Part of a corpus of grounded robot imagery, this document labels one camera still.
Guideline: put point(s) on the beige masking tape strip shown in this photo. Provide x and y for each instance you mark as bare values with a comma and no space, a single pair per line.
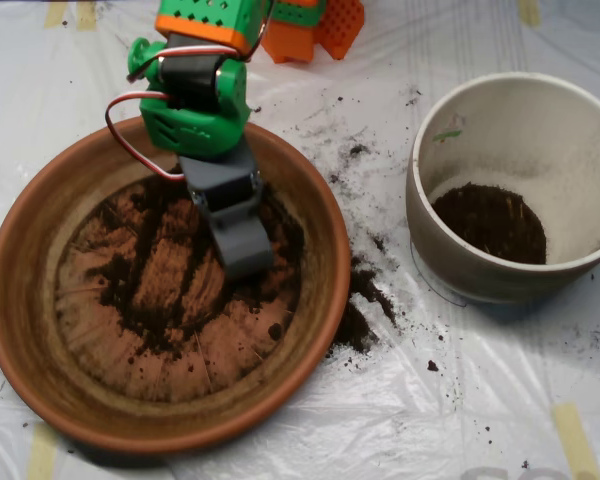
86,17
42,455
575,440
55,15
529,12

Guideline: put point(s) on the white ceramic pot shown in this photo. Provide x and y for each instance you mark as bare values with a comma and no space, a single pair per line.
480,285

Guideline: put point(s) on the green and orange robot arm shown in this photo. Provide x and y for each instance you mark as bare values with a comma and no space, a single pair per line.
195,120

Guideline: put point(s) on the terracotta clay saucer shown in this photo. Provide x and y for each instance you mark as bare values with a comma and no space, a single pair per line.
30,300

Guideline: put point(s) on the spilled dark soil heap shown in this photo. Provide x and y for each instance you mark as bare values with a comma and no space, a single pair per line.
357,320

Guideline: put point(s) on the white plastic cover sheet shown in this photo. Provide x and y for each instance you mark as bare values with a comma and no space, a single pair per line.
430,425

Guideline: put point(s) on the dark soil pile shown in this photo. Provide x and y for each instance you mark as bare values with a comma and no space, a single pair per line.
130,295

